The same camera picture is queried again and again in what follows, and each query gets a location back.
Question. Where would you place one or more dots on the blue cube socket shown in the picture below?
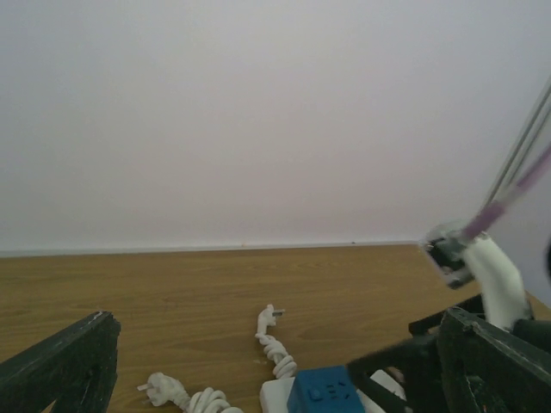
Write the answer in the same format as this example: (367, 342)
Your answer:
(324, 390)

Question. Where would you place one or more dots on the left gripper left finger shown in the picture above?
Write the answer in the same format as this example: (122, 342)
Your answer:
(74, 370)

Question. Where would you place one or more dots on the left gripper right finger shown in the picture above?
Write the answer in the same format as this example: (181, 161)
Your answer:
(491, 373)

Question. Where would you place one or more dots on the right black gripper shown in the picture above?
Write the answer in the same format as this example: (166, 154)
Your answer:
(407, 376)

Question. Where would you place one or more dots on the long white power strip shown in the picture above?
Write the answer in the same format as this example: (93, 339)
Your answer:
(274, 396)

